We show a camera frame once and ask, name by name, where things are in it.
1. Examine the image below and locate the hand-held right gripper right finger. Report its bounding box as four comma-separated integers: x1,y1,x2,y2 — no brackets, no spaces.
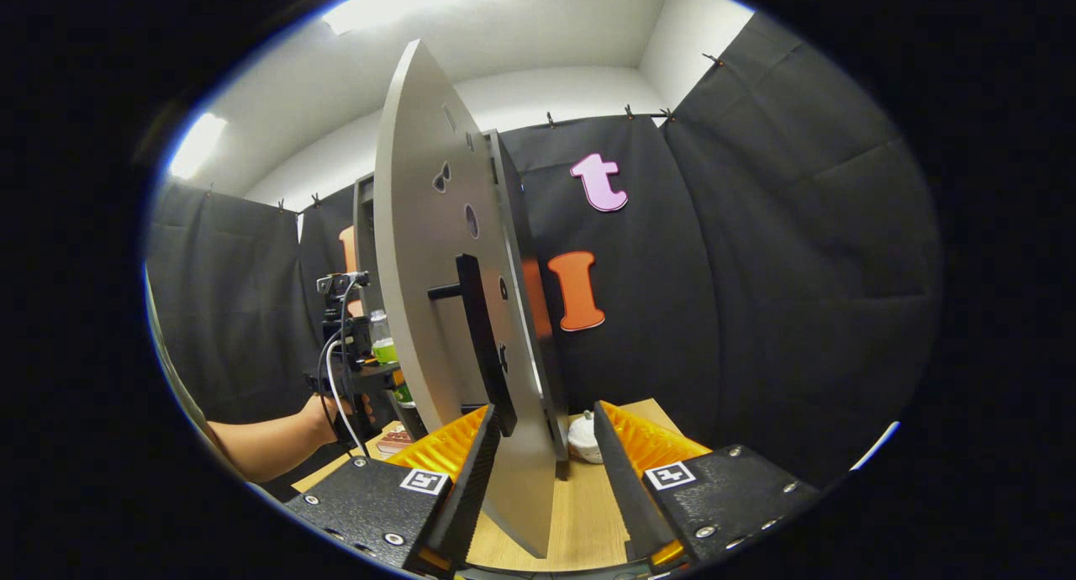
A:
593,399,820,568

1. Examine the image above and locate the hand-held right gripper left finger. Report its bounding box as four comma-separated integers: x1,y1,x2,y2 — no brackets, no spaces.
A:
284,403,504,577

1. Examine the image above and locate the green label plastic bottle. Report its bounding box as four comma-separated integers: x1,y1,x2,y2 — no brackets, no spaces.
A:
368,308,415,409

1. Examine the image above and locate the beige cabinet door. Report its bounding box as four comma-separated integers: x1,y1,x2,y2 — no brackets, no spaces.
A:
372,40,572,560

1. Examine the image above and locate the black door handle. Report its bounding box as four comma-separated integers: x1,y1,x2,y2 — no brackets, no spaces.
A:
427,254,519,438

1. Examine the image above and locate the white round ceramic jar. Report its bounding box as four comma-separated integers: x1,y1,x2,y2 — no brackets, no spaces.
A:
567,410,604,465

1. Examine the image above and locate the ceiling light panel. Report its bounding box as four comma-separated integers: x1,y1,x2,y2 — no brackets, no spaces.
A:
168,112,228,180

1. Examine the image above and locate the black backdrop cloth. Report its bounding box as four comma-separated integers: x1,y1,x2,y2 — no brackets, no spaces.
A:
143,13,942,488

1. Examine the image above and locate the white cable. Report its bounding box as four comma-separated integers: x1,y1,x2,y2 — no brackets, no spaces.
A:
324,332,368,461

